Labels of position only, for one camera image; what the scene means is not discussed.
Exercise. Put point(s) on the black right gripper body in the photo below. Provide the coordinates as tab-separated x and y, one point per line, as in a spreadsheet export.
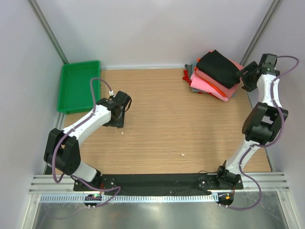
249	82

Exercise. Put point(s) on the black t shirt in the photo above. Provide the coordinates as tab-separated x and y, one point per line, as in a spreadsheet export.
219	68

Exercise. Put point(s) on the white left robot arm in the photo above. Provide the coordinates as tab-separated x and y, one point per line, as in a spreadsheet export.
63	146

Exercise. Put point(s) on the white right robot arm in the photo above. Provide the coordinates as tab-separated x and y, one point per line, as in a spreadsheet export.
263	126

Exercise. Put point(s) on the folded salmon pink t shirt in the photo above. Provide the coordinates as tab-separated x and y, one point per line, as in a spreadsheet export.
231	91

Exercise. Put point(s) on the folded orange t shirt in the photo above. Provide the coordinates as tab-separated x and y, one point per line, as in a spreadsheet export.
207	78

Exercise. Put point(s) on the green plastic bin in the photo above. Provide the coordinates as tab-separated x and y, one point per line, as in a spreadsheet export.
74	90

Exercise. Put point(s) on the folded light pink t shirt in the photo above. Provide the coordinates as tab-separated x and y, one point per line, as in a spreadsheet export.
207	87

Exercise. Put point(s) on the folded grey t shirt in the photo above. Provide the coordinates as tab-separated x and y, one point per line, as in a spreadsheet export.
190	67

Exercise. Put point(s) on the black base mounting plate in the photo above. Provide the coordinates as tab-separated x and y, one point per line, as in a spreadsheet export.
157	182

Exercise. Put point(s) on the folded red t shirt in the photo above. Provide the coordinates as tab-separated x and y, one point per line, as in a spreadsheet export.
186	77

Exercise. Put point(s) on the right aluminium corner post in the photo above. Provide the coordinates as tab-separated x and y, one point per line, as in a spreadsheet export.
272	9

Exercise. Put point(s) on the aluminium corner post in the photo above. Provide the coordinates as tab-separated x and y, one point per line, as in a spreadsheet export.
272	9
46	27

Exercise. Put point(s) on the white slotted cable duct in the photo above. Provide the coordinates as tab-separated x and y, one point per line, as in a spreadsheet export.
91	198

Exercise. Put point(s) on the aluminium frame rail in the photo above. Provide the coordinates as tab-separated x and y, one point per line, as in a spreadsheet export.
268	181

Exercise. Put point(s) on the left aluminium corner post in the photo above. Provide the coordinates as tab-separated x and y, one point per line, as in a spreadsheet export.
46	27

